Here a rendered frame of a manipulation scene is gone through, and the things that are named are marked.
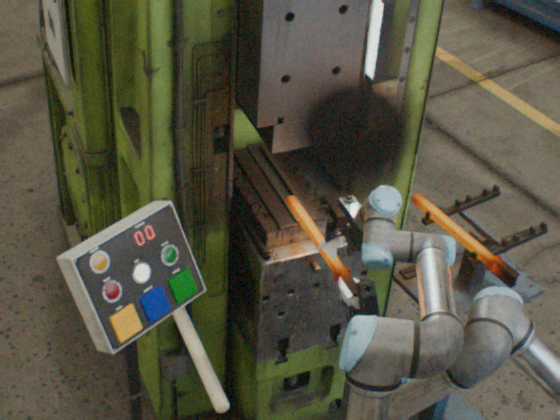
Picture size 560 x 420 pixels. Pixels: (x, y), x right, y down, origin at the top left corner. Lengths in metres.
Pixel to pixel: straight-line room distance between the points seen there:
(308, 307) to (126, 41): 1.01
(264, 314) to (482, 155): 2.39
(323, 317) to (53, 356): 1.22
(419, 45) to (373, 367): 1.22
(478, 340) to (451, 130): 3.11
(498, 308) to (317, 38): 0.82
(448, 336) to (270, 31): 0.90
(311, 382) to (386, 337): 1.51
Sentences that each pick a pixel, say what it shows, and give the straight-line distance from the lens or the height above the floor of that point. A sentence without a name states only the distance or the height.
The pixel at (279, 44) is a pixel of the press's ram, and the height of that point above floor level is 1.61.
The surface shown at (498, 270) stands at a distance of 2.54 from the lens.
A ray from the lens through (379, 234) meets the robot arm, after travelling 2.06.
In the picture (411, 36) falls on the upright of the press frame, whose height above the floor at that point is 1.49.
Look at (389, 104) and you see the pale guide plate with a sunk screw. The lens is 2.67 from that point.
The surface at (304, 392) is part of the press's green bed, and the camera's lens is 3.23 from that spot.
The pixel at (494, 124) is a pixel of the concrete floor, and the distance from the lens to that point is 5.13.
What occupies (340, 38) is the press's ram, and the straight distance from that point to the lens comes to 2.30.
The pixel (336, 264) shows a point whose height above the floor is 1.01.
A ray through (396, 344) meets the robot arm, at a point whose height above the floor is 1.42.
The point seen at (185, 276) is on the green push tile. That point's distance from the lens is 2.37.
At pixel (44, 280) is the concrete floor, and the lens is 3.90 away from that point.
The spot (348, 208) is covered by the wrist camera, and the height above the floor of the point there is 1.25.
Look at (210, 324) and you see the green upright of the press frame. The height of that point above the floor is 0.49.
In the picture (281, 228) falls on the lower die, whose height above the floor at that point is 0.99.
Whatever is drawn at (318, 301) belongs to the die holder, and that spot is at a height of 0.69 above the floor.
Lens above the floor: 2.66
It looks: 39 degrees down
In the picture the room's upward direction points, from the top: 4 degrees clockwise
